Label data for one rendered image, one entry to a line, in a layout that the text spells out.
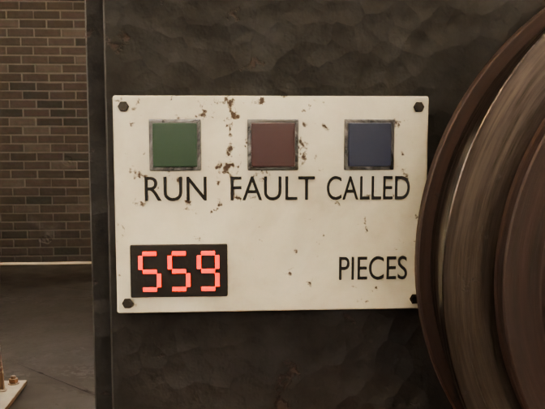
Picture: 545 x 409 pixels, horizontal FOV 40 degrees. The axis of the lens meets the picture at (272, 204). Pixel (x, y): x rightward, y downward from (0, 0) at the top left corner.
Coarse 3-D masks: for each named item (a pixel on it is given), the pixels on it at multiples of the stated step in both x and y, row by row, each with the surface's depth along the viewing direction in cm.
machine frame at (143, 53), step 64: (128, 0) 62; (192, 0) 62; (256, 0) 62; (320, 0) 63; (384, 0) 63; (448, 0) 63; (512, 0) 64; (128, 64) 62; (192, 64) 63; (256, 64) 63; (320, 64) 63; (384, 64) 64; (448, 64) 64; (128, 320) 64; (192, 320) 65; (256, 320) 65; (320, 320) 66; (384, 320) 66; (128, 384) 65; (192, 384) 65; (256, 384) 66; (320, 384) 66; (384, 384) 67
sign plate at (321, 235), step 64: (128, 128) 61; (320, 128) 62; (128, 192) 61; (192, 192) 62; (256, 192) 62; (320, 192) 62; (384, 192) 63; (128, 256) 62; (192, 256) 62; (256, 256) 63; (320, 256) 63; (384, 256) 63
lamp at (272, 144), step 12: (252, 132) 61; (264, 132) 61; (276, 132) 61; (288, 132) 61; (252, 144) 61; (264, 144) 61; (276, 144) 61; (288, 144) 61; (252, 156) 61; (264, 156) 61; (276, 156) 61; (288, 156) 61
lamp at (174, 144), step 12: (156, 132) 60; (168, 132) 61; (180, 132) 61; (192, 132) 61; (156, 144) 61; (168, 144) 61; (180, 144) 61; (192, 144) 61; (156, 156) 61; (168, 156) 61; (180, 156) 61; (192, 156) 61
